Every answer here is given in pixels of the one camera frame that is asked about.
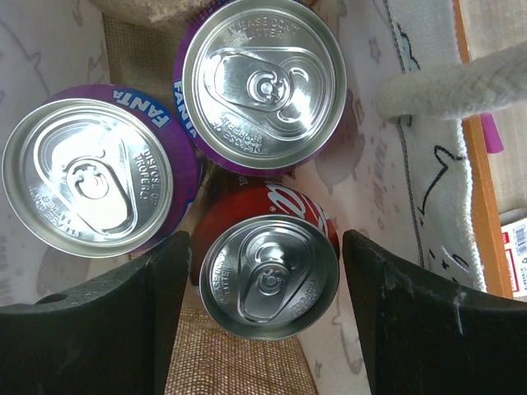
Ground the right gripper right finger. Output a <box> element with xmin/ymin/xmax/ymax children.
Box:
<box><xmin>343</xmin><ymin>230</ymin><xmax>526</xmax><ymax>394</ymax></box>

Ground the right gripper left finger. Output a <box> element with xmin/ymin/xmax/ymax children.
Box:
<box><xmin>1</xmin><ymin>231</ymin><xmax>191</xmax><ymax>394</ymax></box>

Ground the purple can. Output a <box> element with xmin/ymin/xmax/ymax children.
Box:
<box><xmin>2</xmin><ymin>84</ymin><xmax>206</xmax><ymax>258</ymax></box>
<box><xmin>172</xmin><ymin>1</ymin><xmax>347</xmax><ymax>176</ymax></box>

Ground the canvas tote bag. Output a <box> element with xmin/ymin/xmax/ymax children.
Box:
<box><xmin>1</xmin><ymin>1</ymin><xmax>525</xmax><ymax>394</ymax></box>

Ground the red cola can front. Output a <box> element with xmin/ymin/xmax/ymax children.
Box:
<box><xmin>190</xmin><ymin>173</ymin><xmax>340</xmax><ymax>341</ymax></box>

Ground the orange wooden rack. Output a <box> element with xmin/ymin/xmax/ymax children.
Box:
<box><xmin>452</xmin><ymin>0</ymin><xmax>514</xmax><ymax>299</ymax></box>

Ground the pink-capped marker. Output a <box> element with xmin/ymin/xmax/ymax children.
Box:
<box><xmin>480</xmin><ymin>113</ymin><xmax>504</xmax><ymax>154</ymax></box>

